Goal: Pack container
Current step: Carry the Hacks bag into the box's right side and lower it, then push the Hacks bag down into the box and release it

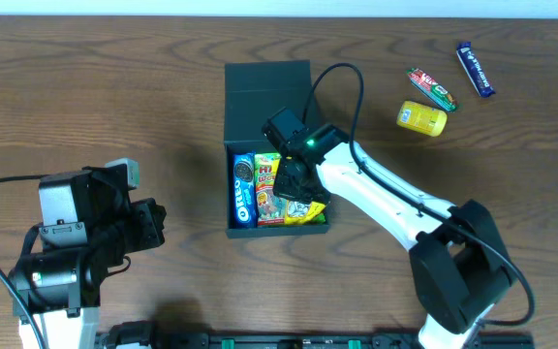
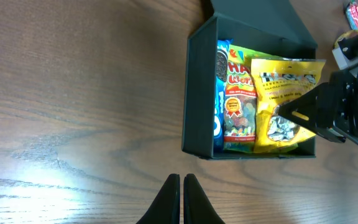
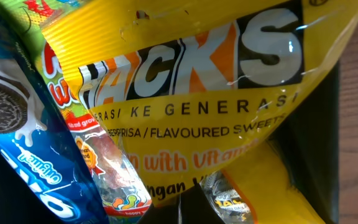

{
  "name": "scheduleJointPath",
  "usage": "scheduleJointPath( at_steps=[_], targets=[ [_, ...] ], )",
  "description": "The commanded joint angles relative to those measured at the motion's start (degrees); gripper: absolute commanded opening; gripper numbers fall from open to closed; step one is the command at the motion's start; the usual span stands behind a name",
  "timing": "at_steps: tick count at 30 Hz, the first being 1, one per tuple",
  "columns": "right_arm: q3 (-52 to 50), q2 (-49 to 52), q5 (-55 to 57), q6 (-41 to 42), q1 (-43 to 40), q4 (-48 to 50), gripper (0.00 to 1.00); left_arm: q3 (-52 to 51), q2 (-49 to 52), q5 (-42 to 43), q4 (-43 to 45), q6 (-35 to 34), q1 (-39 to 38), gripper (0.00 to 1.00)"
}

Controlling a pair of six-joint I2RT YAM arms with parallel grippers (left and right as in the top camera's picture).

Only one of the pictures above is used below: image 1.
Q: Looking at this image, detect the yellow Hacks candy bag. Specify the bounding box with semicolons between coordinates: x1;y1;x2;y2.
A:
284;201;326;225

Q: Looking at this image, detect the green Haribo gummy bag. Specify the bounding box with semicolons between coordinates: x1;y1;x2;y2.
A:
253;152;326;228

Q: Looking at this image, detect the blue Oreo cookie pack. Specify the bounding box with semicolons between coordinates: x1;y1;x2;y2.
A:
232;152;258;228

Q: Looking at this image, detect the black gift box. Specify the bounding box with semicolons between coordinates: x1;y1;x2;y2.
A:
224;60;330;238

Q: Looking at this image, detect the red green snack bar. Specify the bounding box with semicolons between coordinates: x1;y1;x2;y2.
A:
406;68;459;112

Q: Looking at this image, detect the dark blue chocolate bar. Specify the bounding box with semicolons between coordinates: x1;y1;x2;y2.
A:
455;42;495;98

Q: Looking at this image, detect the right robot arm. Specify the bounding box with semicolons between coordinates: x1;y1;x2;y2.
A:
263;120;521;348

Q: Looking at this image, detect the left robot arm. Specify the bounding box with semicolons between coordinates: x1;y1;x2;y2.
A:
9;159;166;348

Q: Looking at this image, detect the right black cable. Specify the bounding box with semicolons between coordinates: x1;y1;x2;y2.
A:
301;62;537;327

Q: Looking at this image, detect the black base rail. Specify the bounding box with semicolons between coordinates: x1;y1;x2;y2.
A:
95;317;536;349

